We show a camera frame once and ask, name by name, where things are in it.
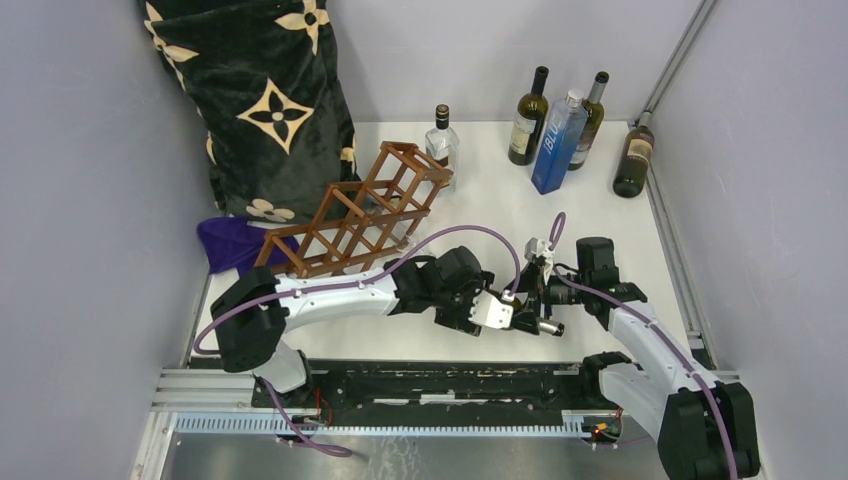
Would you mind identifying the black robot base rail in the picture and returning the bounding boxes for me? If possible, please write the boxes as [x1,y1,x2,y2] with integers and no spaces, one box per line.
[279,359,617,427]

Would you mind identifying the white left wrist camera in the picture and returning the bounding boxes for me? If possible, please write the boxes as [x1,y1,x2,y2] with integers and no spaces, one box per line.
[469,291,514,330]

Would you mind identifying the black floral plush blanket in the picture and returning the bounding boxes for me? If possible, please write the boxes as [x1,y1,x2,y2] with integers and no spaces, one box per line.
[137,1,357,224]

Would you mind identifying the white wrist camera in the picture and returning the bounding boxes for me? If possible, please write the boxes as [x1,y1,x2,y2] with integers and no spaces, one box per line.
[524,237,554,266]
[469,291,514,330]

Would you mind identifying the grey aluminium wall rail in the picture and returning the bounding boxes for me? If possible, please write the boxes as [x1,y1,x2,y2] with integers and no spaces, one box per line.
[642,0,719,113]

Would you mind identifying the purple cloth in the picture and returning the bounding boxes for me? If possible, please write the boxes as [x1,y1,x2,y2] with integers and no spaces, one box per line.
[196,217,266,276]

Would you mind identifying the clear liquor bottle black cap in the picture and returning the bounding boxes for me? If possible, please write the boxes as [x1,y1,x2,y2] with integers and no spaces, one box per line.
[425,104,460,192]

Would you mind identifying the blue square vodka bottle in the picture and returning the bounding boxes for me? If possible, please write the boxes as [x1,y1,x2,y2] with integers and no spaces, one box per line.
[531,89,588,195]

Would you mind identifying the green wine bottle grey cap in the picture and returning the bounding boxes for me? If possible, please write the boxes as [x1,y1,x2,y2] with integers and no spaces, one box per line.
[569,71,609,171]

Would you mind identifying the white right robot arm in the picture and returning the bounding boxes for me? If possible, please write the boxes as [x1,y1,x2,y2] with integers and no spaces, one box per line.
[519,237,761,479]

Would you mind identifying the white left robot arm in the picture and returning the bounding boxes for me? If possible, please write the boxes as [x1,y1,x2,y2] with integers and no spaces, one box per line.
[204,246,523,408]

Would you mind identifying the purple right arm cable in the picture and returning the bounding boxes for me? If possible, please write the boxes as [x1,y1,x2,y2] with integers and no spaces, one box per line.
[547,211,740,480]

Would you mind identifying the green wine bottle black cap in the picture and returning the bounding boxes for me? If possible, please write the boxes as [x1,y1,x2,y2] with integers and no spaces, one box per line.
[508,66,549,166]

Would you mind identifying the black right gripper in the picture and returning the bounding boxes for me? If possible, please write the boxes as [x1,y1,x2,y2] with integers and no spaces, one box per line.
[504,260,590,335]

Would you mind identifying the brown wooden wine rack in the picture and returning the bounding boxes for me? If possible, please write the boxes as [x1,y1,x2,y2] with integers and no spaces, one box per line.
[255,141,453,278]

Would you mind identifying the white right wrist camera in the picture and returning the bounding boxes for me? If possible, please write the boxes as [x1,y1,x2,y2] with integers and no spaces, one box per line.
[524,237,554,266]

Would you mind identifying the grey slotted cable duct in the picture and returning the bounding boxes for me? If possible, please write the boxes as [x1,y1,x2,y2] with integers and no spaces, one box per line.
[174,413,590,439]

